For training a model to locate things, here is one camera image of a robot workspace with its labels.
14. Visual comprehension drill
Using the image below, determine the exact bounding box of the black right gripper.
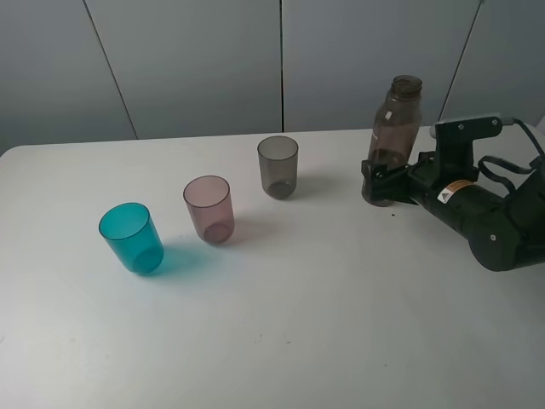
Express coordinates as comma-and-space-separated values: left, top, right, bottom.
361, 149, 478, 209

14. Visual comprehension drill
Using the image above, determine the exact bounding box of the brown transparent water bottle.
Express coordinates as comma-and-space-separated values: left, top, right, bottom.
361, 74, 425, 208

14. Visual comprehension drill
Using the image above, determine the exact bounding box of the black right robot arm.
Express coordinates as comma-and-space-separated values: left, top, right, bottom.
362, 152, 544, 272

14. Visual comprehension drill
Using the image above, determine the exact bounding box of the grey plastic cup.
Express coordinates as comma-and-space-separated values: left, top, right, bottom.
257, 135, 299, 199

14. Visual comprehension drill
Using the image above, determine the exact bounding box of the pink plastic cup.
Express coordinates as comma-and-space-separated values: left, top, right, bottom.
183, 175, 235, 245

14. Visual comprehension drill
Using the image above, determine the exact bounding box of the teal plastic cup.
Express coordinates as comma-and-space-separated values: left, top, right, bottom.
99, 202, 164, 275

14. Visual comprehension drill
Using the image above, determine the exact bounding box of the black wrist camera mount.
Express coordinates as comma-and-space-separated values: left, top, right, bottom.
430, 115, 503, 170

